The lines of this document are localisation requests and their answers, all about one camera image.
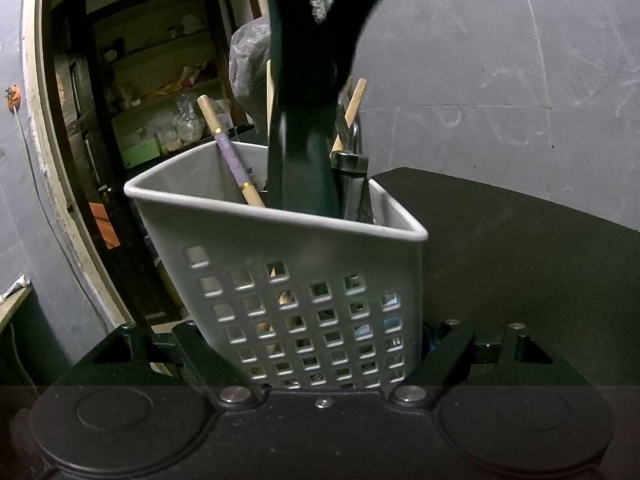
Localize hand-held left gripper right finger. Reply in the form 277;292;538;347
387;317;576;408

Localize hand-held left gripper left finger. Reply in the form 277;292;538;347
65;322;258;409

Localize white perforated plastic basket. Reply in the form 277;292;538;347
123;140;429;392

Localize steel round-handled peeler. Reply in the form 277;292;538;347
330;92;372;225

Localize purple banded wooden chopstick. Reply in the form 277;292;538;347
196;95;266;208

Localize dark green handled scissors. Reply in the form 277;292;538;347
257;0;423;111

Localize wooden ledge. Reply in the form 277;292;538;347
0;280;33;332

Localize white tube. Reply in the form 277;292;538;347
0;274;26;304

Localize green box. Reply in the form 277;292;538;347
121;139;162;170

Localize white plastic bag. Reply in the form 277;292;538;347
172;95;206;144

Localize clear plastic bag dark contents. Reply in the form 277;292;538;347
229;17;273;126

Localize wooden shelf unit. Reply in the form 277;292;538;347
90;0;236;161

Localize white door frame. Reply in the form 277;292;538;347
22;0;151;332

